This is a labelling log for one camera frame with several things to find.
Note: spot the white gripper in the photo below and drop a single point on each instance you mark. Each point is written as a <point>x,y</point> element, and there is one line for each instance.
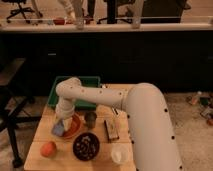
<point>65,121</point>

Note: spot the blue sponge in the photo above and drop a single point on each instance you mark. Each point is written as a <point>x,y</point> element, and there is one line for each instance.
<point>58,129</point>

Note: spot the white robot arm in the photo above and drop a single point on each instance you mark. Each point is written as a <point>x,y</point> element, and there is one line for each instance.
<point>151,130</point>

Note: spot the dark patterned bowl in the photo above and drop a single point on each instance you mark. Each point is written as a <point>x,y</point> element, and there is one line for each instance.
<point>86,146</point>

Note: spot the grey cup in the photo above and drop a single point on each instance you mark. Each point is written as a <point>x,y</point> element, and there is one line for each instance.
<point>90,119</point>

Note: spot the orange peach fruit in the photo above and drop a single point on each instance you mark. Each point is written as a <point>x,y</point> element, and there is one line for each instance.
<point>48,149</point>

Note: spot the brown rectangular block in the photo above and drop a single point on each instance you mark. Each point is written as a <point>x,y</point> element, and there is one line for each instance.
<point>111,130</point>

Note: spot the white plastic cup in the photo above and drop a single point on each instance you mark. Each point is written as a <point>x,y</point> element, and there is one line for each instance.
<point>119,154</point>

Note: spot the black office chair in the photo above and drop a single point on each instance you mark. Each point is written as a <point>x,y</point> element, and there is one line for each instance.
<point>23,11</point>

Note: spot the black desk counter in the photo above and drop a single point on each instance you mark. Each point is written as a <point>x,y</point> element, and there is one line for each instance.
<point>171,60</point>

